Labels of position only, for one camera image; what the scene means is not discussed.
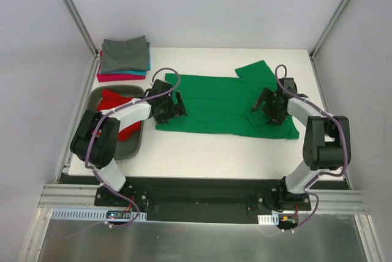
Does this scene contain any green t-shirt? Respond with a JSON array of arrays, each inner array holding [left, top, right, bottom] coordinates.
[[156, 61, 300, 140]]

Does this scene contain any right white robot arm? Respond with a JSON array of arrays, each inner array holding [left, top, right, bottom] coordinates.
[[252, 78, 351, 210]]

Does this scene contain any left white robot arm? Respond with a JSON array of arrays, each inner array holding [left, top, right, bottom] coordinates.
[[70, 80, 187, 206]]

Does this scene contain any folded teal t-shirt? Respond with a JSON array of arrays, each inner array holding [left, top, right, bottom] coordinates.
[[123, 48, 151, 76]]

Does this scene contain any grey plastic tray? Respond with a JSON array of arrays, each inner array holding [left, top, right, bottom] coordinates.
[[86, 84, 145, 160]]

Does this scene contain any red t-shirt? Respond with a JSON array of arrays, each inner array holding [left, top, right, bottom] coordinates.
[[96, 89, 141, 141]]

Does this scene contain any folded grey t-shirt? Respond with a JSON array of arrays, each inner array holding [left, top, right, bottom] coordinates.
[[100, 36, 149, 73]]

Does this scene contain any folded magenta t-shirt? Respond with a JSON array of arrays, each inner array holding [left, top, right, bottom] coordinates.
[[96, 61, 151, 83]]

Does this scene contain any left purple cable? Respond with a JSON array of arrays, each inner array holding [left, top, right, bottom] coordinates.
[[84, 67, 181, 211]]

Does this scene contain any purple cable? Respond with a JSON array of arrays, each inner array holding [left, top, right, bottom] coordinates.
[[274, 64, 350, 195], [84, 67, 181, 211]]

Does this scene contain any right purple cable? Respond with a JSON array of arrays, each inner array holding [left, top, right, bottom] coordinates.
[[274, 64, 350, 195]]

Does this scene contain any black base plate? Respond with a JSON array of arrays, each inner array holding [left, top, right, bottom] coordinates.
[[58, 173, 350, 225]]

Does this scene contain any aluminium front rail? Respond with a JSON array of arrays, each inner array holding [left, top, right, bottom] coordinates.
[[39, 184, 370, 215]]

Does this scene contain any right white cable duct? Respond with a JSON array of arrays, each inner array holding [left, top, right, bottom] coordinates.
[[257, 214, 279, 226]]

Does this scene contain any white cable duct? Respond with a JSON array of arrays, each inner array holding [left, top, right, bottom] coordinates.
[[51, 209, 147, 223], [257, 214, 279, 226]]

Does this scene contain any left white cable duct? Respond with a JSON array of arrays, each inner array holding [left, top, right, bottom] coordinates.
[[51, 209, 147, 223]]

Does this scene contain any right aluminium frame post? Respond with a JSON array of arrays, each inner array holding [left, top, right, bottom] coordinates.
[[309, 0, 351, 61]]

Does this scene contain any aluminium frame post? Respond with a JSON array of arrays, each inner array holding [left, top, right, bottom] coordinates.
[[62, 0, 98, 57], [309, 0, 351, 61]]

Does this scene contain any left aluminium frame post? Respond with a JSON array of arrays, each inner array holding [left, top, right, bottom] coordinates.
[[62, 0, 98, 57]]

